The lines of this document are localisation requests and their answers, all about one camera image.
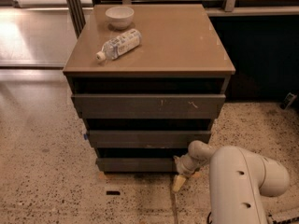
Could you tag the small dark floor device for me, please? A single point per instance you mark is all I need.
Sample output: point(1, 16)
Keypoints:
point(288, 100)

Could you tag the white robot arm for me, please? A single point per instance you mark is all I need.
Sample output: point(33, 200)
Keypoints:
point(238, 179)

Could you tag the grey power strip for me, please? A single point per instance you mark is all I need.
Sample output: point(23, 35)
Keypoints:
point(284, 217)

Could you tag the grey drawer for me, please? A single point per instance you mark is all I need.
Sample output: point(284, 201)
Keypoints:
point(136, 165)
point(148, 106)
point(145, 139)

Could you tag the clear plastic water bottle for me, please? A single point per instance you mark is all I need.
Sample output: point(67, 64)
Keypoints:
point(119, 45)

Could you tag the brown drawer cabinet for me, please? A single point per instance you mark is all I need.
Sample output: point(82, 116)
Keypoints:
point(180, 53)

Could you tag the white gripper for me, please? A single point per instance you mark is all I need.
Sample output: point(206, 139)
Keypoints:
point(185, 166)

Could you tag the white ceramic bowl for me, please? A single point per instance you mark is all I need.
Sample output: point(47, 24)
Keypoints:
point(120, 17)

